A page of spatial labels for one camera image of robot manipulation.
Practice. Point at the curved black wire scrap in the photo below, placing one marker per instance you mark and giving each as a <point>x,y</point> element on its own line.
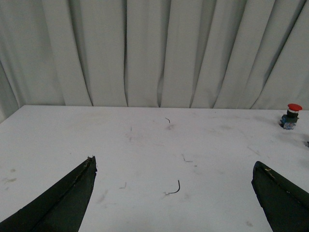
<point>175,190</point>

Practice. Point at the red push button switch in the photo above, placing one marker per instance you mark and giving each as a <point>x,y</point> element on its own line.
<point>288,121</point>

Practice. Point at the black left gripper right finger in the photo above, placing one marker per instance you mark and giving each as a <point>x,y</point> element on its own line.
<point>286,206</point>

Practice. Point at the white pleated curtain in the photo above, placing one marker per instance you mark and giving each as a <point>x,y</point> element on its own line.
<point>229,54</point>

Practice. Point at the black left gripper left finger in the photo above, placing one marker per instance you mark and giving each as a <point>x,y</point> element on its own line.
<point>61,208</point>

